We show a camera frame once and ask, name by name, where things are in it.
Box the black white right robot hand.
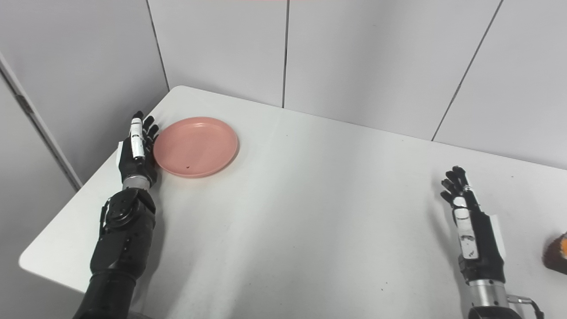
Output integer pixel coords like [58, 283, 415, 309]
[440, 166, 506, 284]

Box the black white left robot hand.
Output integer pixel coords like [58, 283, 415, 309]
[116, 111, 160, 189]

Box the pink round plate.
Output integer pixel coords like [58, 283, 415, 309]
[153, 117, 239, 179]

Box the chocolate cake slice with fruit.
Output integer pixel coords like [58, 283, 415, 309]
[543, 231, 567, 275]

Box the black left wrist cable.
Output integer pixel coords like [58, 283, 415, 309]
[99, 202, 111, 235]

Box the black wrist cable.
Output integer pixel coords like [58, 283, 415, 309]
[99, 202, 111, 235]
[507, 295, 544, 319]

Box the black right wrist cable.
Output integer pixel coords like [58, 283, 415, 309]
[507, 295, 544, 319]

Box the metal wall panel hinge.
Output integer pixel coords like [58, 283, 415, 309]
[13, 94, 34, 116]

